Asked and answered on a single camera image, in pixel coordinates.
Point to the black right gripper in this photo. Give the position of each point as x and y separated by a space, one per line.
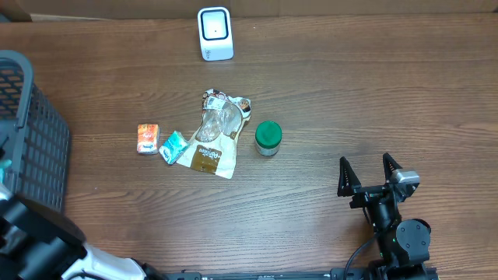
366 194

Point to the green lid jar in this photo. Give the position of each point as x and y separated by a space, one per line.
268 137

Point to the brown white snack pouch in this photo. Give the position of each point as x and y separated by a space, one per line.
213 146

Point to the teal tissue pack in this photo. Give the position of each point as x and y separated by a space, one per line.
173 148

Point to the orange tissue pack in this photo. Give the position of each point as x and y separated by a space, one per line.
148 139

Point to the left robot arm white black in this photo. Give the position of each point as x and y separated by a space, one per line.
39 243

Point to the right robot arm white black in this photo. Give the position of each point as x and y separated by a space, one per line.
403 244

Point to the white barcode scanner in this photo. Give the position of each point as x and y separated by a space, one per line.
215 33

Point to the dark grey plastic basket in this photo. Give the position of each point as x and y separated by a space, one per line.
33 135

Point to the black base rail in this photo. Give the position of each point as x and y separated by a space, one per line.
333 274

